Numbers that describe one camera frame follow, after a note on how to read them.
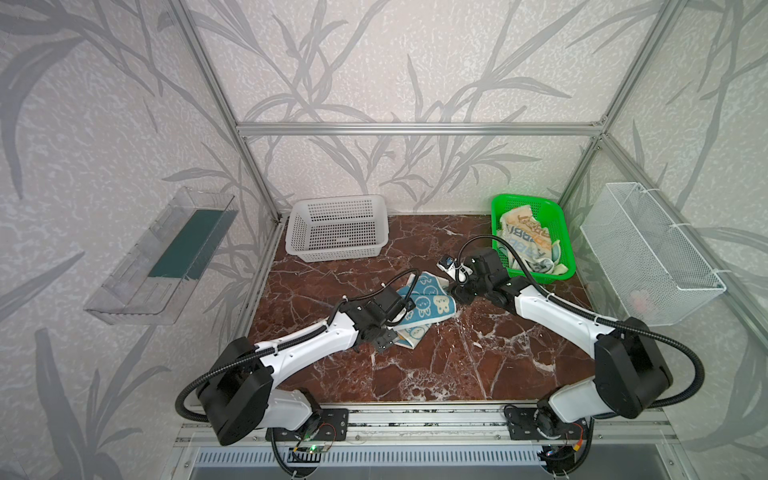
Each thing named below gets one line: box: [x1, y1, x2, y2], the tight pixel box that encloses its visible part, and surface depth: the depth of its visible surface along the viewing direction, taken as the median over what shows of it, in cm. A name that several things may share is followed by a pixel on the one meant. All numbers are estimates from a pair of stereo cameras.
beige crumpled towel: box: [497, 205, 568, 275], surface depth 110 cm
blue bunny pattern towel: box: [390, 271, 456, 350], surface depth 93 cm
